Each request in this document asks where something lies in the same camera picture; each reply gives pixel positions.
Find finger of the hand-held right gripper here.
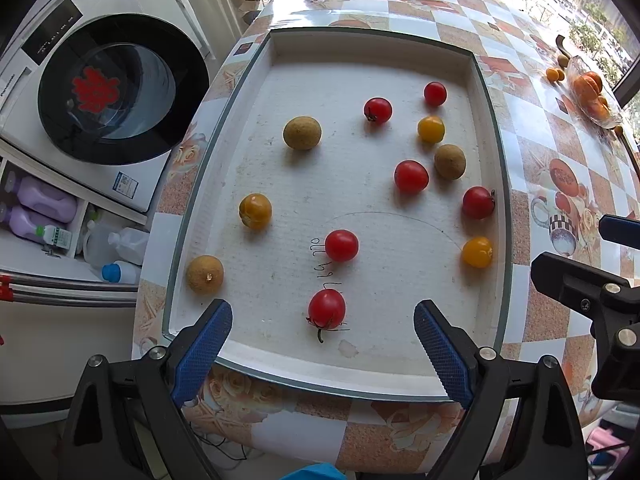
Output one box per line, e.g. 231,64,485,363
598,214,640,251
531,252,640,403

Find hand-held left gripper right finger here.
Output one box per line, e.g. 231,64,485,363
413,299,588,480

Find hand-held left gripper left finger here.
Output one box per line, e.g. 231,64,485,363
57,299,233,480

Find red cherry tomato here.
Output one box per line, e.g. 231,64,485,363
306,288,350,344
393,160,430,195
324,229,360,262
423,81,448,107
462,186,496,220
363,97,393,124

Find white glass-rimmed tray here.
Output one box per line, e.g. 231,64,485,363
161,26,514,402

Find clear glass bowl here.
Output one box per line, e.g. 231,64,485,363
566,55,625,129

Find blue-capped white bottle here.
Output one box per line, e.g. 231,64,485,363
101,261,144,285

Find blue cloth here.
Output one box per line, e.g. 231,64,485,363
279,462,347,480

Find white green-label bottle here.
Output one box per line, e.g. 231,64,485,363
34,225,74,252

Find long wooden stick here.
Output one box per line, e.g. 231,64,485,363
555,35,640,183

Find purple detergent bottle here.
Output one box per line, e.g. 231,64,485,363
16,175,79,224
0,202,38,244

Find white washing machine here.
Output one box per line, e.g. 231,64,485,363
0,0,217,214

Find metal rack rail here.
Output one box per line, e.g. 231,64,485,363
0,274,139,307

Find white storage pedestal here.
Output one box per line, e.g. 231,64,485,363
0,152,151,283

